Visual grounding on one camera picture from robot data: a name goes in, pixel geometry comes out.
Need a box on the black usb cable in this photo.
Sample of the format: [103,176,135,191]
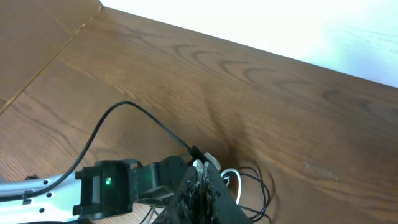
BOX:
[139,166,271,224]

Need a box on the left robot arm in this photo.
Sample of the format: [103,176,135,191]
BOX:
[1,156,188,223]

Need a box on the black left camera cable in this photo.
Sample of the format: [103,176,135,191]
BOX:
[0,101,193,203]

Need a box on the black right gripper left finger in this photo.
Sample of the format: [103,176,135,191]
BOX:
[153,166,201,224]

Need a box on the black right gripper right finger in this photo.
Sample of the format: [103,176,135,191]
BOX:
[203,162,251,224]

